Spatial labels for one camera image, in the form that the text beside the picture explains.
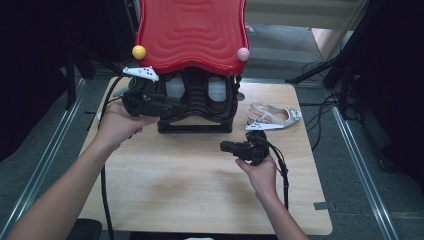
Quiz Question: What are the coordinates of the right hand-held gripper cable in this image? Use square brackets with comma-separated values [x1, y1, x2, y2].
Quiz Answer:
[258, 134, 290, 211]

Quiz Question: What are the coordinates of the black metal stand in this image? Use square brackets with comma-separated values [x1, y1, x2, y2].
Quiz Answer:
[64, 49, 98, 111]

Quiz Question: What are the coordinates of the person's left hand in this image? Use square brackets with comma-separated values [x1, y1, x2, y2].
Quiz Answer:
[94, 100, 160, 151]

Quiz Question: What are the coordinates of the black leather shoe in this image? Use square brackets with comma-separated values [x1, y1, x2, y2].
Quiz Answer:
[204, 73, 233, 113]
[162, 71, 188, 113]

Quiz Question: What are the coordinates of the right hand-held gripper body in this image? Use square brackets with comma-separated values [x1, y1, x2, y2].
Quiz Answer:
[238, 121, 287, 167]

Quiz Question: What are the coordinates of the black floor cable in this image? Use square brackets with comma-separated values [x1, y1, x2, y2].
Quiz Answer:
[301, 59, 341, 151]

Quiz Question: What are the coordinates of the black stool seat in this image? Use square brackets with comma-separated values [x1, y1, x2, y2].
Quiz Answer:
[68, 218, 103, 240]

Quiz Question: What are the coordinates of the left hand-held gripper cable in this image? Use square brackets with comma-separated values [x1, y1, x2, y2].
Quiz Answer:
[99, 75, 134, 240]

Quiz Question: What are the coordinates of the black tripod stand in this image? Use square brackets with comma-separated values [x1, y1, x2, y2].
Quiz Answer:
[284, 19, 371, 121]

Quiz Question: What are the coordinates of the person's right hand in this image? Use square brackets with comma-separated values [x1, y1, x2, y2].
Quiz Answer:
[234, 155, 280, 201]

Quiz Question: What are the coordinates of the hand-held gripper cable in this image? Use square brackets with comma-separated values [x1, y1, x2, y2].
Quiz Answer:
[99, 75, 134, 240]
[258, 134, 290, 211]

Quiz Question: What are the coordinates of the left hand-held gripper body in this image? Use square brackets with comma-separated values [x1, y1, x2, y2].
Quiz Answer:
[121, 66, 168, 118]

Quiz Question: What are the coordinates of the red and black shoe rack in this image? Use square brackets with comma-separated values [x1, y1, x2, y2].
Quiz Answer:
[132, 0, 251, 135]

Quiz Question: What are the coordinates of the black curtain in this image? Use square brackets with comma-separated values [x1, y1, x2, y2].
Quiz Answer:
[0, 0, 139, 163]
[346, 0, 424, 188]

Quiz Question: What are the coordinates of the beige board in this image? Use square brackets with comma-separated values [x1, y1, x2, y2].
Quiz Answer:
[311, 28, 354, 61]

